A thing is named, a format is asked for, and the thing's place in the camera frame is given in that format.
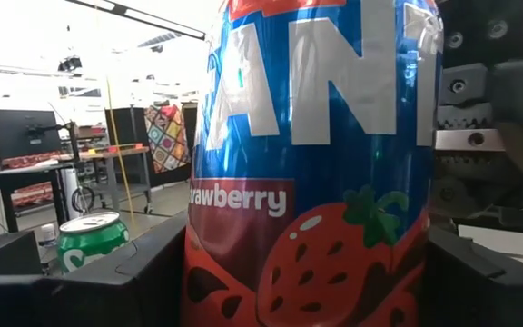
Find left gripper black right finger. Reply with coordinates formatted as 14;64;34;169
418;225;523;327

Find black box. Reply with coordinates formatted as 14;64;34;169
0;230;44;276

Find white cylinder tank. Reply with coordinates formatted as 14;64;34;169
61;167;84;221

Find colourful patchwork quilt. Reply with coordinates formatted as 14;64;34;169
143;103;193;174

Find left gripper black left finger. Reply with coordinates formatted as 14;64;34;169
0;211;190;327

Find red patterned boxes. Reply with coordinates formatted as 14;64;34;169
0;151;63;209

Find black desk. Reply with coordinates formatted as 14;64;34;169
0;161;71;233

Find black ceiling camera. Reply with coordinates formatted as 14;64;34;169
57;54;84;73

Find black ceiling light bar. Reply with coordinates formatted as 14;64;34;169
64;0;207;41

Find black computer monitor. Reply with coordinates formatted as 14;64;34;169
0;108;63;161

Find wooden workbench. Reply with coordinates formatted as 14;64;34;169
56;144;153;214

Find red Fanta strawberry can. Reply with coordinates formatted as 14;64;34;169
180;0;445;327

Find black partition panel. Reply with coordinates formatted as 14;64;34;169
104;106;147;183

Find green Sprite can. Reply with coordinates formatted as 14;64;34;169
55;211;132;275

